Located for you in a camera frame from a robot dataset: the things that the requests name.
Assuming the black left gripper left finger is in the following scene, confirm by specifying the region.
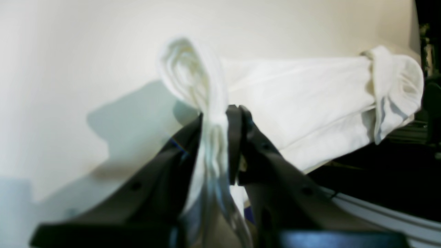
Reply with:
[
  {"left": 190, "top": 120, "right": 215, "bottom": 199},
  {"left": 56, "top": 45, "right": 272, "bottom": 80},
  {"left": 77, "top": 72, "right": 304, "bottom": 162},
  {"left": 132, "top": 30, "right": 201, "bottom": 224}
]
[{"left": 30, "top": 116, "right": 202, "bottom": 248}]

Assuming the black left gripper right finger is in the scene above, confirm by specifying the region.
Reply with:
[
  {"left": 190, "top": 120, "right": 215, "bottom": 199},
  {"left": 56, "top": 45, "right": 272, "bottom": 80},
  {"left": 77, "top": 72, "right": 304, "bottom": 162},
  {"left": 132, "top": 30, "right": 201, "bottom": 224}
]
[{"left": 226, "top": 105, "right": 409, "bottom": 248}]

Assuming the white graphic t-shirt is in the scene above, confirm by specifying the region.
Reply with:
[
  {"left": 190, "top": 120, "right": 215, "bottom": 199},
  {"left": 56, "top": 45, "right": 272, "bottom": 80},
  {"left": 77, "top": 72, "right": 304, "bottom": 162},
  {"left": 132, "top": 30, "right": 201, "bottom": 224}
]
[{"left": 156, "top": 37, "right": 424, "bottom": 248}]

